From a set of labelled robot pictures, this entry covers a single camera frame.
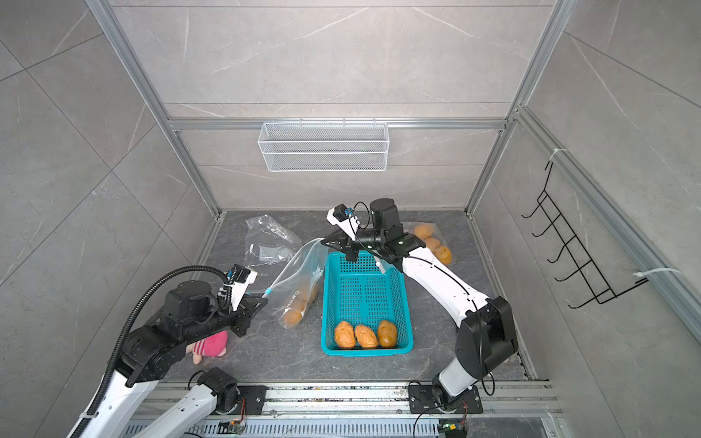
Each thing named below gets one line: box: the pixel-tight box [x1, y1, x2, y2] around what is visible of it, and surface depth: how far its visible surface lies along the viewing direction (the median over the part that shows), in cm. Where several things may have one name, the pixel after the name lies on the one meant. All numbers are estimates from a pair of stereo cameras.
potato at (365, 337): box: [354, 323, 379, 349], surface depth 81 cm
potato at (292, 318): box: [283, 309, 303, 329], surface depth 76 cm
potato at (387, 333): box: [377, 319, 398, 347], surface depth 82 cm
